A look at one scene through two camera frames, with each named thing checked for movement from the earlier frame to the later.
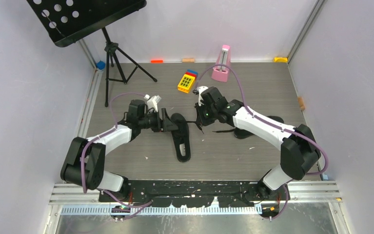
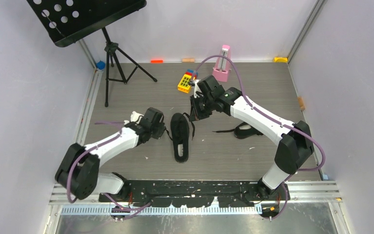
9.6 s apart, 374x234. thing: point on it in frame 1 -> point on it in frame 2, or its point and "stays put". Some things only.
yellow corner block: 280,59 stays put
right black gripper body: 206,115 -> 202,107
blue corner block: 101,65 stays put
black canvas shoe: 181,138 stays put
